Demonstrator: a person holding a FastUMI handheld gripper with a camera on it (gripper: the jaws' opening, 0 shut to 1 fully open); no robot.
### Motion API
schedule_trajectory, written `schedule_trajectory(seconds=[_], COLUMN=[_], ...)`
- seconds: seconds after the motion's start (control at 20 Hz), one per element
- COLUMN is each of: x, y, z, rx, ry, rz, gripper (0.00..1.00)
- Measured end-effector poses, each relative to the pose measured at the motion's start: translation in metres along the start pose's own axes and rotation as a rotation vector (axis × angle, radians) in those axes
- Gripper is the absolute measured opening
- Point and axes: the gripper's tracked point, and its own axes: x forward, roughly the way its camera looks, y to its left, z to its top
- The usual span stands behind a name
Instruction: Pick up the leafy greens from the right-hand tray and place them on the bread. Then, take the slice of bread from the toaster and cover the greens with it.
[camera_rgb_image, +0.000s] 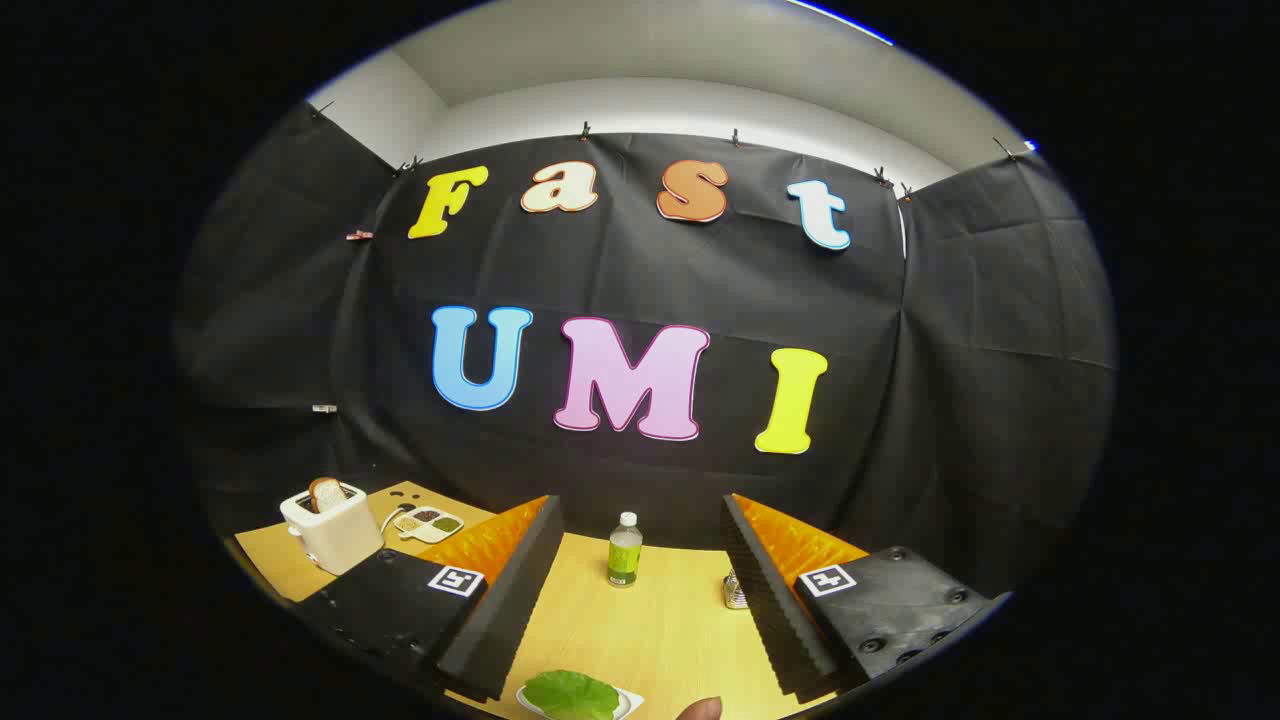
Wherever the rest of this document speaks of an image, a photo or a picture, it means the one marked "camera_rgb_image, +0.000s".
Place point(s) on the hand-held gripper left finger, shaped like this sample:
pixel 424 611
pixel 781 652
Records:
pixel 500 610

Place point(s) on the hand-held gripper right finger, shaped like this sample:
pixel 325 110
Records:
pixel 765 600

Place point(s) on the green lettuce leaf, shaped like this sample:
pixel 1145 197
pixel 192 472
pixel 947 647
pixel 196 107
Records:
pixel 570 695

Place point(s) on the white bread slice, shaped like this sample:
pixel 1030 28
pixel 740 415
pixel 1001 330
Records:
pixel 325 494

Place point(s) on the white divided condiment dish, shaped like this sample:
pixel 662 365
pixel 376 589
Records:
pixel 428 526

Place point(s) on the green label drink bottle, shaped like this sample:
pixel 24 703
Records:
pixel 625 560

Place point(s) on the white square plate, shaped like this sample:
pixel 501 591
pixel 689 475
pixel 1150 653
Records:
pixel 631 702

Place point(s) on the white toaster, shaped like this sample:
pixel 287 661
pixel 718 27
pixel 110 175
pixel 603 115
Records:
pixel 345 540

